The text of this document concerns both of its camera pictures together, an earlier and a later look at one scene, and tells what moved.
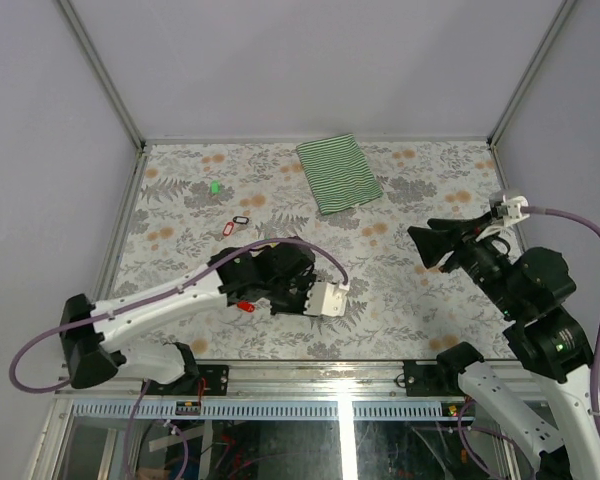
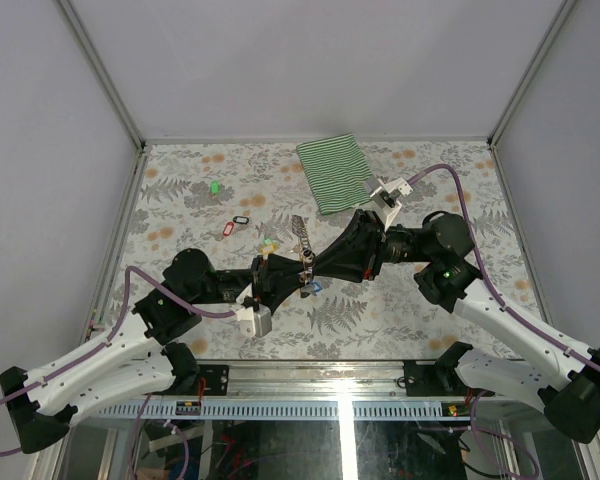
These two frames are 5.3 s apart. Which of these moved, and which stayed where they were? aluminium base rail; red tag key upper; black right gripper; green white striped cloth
Moved: black right gripper
Stayed: red tag key upper; aluminium base rail; green white striped cloth
